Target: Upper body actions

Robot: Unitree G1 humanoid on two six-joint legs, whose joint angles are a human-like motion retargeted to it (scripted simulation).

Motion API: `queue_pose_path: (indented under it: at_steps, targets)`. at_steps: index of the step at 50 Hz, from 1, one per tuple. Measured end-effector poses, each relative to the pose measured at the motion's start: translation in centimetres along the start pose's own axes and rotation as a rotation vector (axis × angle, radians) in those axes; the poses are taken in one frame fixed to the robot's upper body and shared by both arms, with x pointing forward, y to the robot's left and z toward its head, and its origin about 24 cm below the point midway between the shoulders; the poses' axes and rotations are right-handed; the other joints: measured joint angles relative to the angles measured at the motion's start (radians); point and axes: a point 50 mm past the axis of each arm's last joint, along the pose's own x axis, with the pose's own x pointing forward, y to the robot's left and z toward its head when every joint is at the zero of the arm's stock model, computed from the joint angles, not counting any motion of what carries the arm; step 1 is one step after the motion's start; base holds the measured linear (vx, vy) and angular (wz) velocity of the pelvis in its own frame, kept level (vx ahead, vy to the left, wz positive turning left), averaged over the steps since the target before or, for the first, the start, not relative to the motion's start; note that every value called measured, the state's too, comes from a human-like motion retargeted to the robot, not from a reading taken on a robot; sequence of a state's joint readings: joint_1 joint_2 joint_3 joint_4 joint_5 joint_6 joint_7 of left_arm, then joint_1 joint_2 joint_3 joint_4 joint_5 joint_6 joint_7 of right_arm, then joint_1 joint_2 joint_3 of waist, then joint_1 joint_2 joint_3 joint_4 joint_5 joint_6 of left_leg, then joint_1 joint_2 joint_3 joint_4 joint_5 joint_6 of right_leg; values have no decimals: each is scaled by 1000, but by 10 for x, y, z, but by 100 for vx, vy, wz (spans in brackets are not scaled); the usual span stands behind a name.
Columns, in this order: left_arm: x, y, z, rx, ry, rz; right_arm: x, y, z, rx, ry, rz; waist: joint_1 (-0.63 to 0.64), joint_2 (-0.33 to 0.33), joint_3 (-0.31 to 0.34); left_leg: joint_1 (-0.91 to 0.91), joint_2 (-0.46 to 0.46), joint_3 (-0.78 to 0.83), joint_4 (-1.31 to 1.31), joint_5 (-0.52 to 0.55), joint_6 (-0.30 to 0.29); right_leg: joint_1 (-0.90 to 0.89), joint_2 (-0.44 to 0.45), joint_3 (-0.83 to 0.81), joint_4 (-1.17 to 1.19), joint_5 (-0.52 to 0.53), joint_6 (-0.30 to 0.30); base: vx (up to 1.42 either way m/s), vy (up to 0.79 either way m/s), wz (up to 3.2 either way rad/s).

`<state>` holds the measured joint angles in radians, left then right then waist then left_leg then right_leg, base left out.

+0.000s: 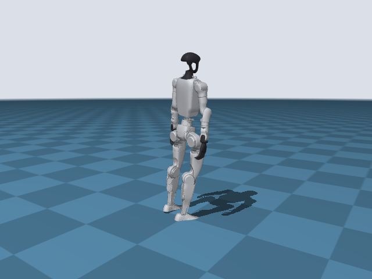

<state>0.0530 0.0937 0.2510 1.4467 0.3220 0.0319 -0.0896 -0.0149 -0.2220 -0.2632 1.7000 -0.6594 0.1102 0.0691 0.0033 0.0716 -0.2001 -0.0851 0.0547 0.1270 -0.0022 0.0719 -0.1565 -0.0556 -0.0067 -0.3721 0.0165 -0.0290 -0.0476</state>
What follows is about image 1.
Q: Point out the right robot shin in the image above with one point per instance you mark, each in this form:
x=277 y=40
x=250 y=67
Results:
x=187 y=191

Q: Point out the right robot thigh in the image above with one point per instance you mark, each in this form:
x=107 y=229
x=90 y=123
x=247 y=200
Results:
x=196 y=165

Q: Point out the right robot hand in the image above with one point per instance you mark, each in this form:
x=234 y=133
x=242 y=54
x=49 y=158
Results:
x=202 y=148

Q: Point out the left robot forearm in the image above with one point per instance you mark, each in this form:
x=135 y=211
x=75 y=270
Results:
x=174 y=117

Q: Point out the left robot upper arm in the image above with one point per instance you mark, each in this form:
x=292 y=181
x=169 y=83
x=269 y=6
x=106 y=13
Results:
x=174 y=94

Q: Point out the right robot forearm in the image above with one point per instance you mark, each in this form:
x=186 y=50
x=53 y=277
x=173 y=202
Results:
x=205 y=123

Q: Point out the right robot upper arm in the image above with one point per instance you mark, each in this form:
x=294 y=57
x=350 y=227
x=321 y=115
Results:
x=201 y=88

